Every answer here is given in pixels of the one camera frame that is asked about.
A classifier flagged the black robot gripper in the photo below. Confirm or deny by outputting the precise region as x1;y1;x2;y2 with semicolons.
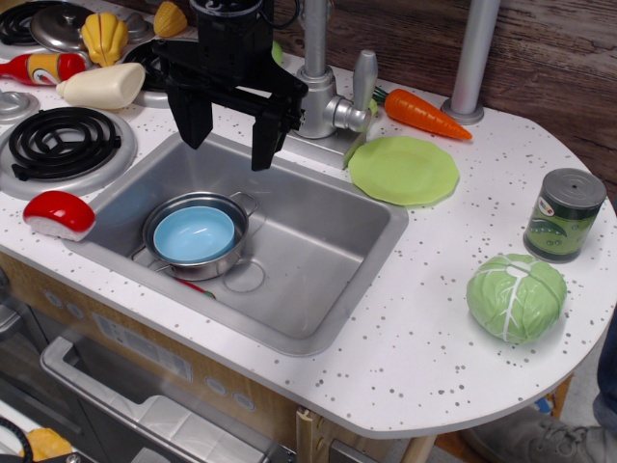
152;1;308;171

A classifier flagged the red white toy sushi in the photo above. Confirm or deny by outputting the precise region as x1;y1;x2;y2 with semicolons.
22;191;95;241

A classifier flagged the light green toy plate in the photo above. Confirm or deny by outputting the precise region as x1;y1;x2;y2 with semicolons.
348;136;460;206

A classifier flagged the green toy apple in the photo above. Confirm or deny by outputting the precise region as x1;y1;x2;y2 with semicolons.
271;41;283;66

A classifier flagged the middle black stove burner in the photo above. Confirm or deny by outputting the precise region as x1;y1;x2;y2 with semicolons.
123;41;169;109

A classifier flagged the black stove burner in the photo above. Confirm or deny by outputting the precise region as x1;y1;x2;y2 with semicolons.
1;107;137;200
123;41;169;109

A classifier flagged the silver toy faucet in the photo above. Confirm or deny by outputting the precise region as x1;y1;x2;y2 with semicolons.
283;0;380;170

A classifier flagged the light blue toy bowl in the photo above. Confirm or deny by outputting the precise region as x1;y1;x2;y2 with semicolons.
153;205;235;264

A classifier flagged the yellow toy bell pepper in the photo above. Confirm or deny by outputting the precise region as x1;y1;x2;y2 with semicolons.
81;13;128;67

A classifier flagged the silver toy sink basin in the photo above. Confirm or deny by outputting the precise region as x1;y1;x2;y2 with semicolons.
70;135;409;356

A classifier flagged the silver metal pot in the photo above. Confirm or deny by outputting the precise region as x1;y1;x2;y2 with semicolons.
143;192;258;282

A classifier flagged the orange toy carrot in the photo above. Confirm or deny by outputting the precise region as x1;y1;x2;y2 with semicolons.
373;87;472;141

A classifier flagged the red toy utensil under pot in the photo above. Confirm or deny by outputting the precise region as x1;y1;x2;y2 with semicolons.
174;278;216;300

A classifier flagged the front black stove burner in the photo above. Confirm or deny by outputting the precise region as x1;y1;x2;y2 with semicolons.
1;107;137;200

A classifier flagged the silver pot lid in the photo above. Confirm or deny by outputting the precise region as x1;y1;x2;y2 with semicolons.
30;3;93;53

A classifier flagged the red toy ketchup bottle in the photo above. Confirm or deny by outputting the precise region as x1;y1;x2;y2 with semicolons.
1;53;87;86

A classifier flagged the silver stove knob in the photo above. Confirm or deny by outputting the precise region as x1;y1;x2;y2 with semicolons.
0;92;40;124

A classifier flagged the silver vertical pole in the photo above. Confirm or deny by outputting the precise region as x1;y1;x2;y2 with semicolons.
442;0;500;125

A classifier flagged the back left black burner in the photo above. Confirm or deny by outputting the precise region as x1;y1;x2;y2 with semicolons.
1;1;69;46

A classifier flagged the green toy cabbage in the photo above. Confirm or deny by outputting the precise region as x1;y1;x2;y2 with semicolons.
466;254;567;344

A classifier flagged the green toy pea can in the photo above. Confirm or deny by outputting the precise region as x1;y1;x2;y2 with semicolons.
523;168;606;263

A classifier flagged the yellow toy on floor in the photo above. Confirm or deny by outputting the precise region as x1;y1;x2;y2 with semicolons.
26;428;72;462

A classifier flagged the grey shoe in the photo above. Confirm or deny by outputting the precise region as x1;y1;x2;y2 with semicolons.
462;408;616;463

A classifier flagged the silver oven door handle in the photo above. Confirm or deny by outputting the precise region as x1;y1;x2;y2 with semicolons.
40;337;296;462

